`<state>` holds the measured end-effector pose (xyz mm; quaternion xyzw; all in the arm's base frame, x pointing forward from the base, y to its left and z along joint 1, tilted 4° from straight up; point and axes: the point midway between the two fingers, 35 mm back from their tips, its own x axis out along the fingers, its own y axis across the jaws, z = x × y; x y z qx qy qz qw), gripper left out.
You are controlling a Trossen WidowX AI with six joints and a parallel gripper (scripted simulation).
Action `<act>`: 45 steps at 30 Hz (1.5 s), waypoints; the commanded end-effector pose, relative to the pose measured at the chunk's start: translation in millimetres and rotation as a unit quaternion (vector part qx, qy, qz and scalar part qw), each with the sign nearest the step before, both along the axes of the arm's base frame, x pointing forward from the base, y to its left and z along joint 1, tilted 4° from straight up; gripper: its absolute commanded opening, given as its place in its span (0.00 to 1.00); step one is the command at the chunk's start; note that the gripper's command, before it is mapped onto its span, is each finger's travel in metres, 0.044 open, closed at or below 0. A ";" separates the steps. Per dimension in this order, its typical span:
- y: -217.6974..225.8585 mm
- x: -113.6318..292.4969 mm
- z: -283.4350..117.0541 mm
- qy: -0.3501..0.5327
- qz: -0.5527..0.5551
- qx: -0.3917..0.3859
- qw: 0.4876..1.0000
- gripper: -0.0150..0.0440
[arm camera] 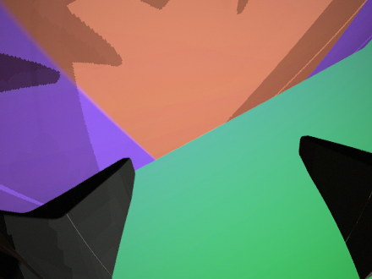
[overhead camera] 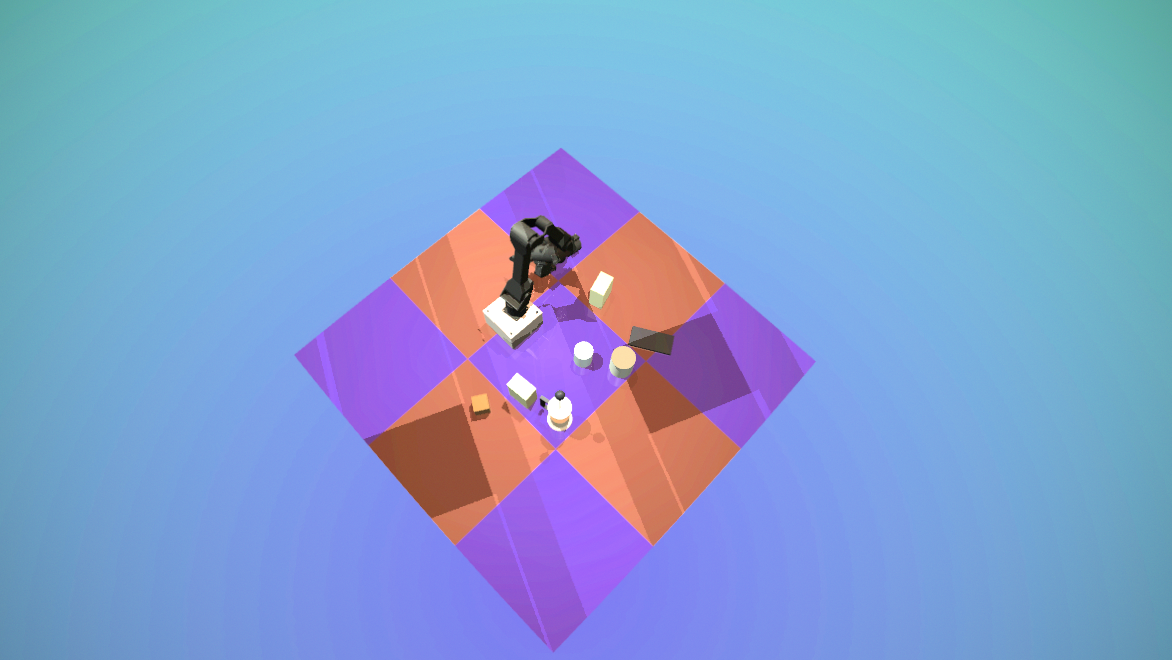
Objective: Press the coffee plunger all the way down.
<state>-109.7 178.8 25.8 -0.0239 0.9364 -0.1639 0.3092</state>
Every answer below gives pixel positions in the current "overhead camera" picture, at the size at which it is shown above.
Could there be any translucent grey cylinder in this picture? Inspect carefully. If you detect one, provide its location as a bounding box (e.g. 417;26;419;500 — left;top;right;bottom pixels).
574;342;593;368

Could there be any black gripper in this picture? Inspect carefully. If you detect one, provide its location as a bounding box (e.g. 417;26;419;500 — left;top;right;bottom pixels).
507;236;556;265

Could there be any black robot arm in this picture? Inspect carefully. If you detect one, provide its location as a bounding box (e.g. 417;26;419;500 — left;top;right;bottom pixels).
499;215;582;321

